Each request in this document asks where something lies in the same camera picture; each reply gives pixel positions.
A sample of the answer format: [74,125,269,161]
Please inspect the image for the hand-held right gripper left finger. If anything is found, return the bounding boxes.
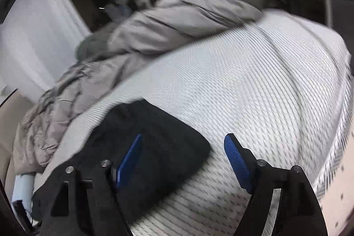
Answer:
[41,134,143,236]

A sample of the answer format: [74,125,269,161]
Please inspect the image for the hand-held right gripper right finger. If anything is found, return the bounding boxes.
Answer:
[224,133,329,236]

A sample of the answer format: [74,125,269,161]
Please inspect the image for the grey comforter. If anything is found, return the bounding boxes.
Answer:
[12,0,263,173]

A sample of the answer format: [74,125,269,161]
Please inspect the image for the white roll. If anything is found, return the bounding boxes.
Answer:
[12,174,35,203]

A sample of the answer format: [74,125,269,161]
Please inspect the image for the dark grey pillow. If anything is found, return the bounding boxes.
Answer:
[75,29,119,59]

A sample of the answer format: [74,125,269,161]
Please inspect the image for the black pants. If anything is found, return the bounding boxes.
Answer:
[32,100,211,225]

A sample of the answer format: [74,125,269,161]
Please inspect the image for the white patterned mattress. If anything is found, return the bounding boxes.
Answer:
[41,11,353,236]

